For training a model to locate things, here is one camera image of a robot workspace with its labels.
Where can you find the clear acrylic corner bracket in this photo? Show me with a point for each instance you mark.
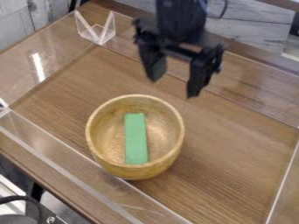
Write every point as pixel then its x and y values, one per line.
pixel 98 34

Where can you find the black metal base plate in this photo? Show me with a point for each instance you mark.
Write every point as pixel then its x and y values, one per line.
pixel 40 213

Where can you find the clear acrylic front wall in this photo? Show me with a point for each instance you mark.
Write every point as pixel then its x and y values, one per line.
pixel 102 198

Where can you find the green rectangular block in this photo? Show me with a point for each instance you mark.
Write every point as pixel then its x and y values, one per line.
pixel 136 150

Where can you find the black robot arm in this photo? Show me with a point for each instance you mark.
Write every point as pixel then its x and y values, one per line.
pixel 182 13

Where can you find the brown wooden bowl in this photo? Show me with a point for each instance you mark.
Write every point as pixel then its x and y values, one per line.
pixel 105 135

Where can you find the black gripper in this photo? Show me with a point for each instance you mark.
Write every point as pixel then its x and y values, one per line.
pixel 192 45

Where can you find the black table leg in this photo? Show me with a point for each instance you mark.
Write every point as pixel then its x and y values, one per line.
pixel 36 192

